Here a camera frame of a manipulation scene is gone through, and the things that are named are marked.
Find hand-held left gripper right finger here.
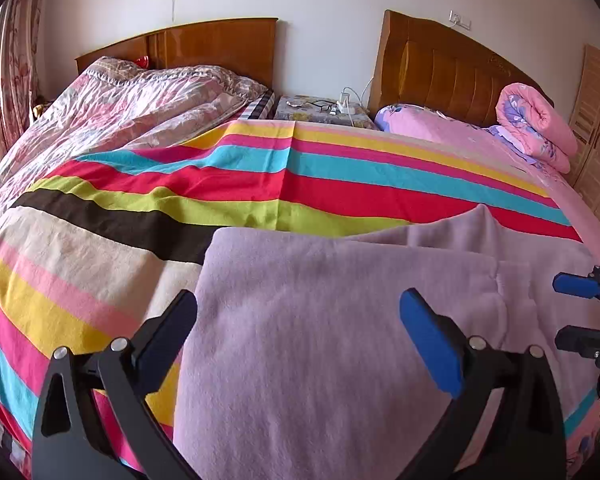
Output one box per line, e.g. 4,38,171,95
399,287,567,480

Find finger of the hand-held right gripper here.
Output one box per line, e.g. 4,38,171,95
554,325,600,362
552,265,600,307

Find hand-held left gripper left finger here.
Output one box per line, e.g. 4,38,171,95
31,288,200,480

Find lilac pants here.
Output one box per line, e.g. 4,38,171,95
172,203,600,480

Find pink bedsheet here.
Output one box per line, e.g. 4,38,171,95
375,105,600,271

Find light wooden wardrobe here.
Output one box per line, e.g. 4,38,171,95
567,43,600,242

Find striped colourful blanket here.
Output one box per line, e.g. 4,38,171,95
0,120,598,480

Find purple floral folded sheet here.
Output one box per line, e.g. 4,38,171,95
485,122,547,167

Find rolled pink floral quilt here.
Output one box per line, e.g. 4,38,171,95
496,82,579,175

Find pink purple floral pillow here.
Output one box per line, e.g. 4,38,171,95
374,103,483,143

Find padded wooden headboard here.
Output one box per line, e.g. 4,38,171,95
367,9,556,127

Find plaid pillow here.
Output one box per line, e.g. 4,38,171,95
240,90,277,121

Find nightstand with floral cloth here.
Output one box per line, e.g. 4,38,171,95
273,94,377,132

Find plain wooden headboard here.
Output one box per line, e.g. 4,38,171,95
75,17,279,97

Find pink floral curtain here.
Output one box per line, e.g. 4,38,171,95
0,0,52,153

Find white charger with cables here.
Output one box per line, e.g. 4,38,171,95
330,91,355,115

